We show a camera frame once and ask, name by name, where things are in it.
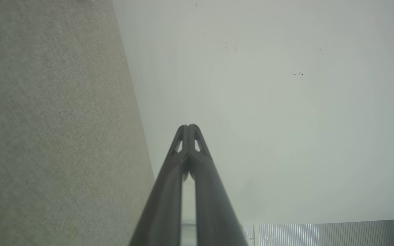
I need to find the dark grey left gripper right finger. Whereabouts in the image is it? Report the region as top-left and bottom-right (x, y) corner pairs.
(188, 124), (249, 246)

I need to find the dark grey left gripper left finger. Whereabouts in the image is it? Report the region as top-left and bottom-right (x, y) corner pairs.
(129, 125), (189, 246)

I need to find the white ribbed panel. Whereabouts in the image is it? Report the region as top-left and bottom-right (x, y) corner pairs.
(241, 219), (394, 246)

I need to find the grey fabric sofa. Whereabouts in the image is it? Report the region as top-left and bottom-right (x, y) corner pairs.
(0, 0), (156, 246)

